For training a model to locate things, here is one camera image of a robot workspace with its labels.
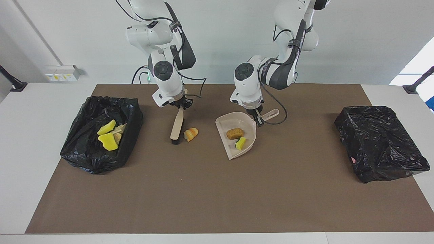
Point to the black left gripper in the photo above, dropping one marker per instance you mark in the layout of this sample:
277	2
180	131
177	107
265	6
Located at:
253	111

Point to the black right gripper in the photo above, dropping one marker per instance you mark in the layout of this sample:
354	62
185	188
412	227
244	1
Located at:
179	101

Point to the brown bread roll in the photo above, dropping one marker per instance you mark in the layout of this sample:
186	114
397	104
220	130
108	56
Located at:
235	133

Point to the small yellow sponge piece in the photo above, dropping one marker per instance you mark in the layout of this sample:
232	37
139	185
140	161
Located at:
241	143

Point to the striped croissant bread piece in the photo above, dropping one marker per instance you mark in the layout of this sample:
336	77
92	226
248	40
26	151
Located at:
191	134

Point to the beige plastic dustpan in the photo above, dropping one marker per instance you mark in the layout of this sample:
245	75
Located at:
245	149

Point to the beige stone chunk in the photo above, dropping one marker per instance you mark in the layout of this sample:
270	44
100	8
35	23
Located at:
119	128

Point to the pale crusty bread piece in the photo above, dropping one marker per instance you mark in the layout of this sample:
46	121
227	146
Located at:
117	138

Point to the blocky yellow sponge piece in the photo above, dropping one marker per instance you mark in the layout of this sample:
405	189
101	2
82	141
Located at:
106	127

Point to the notched yellow sponge piece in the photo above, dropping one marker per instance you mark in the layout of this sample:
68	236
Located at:
108	142

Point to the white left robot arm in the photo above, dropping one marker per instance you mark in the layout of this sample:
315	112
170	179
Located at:
247	84

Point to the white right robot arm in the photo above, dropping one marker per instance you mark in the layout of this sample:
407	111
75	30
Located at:
166	74

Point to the black bag lined bin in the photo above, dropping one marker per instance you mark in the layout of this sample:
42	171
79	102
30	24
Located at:
81	152
376	142

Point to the brown table mat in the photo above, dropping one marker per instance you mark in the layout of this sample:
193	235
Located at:
217	210

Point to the black clamp stand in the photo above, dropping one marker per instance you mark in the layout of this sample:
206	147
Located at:
17	86
412	89

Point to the blue object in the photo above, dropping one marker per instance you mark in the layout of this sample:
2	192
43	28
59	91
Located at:
431	103

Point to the white wall socket box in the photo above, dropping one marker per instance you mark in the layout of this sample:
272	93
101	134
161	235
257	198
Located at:
62	73

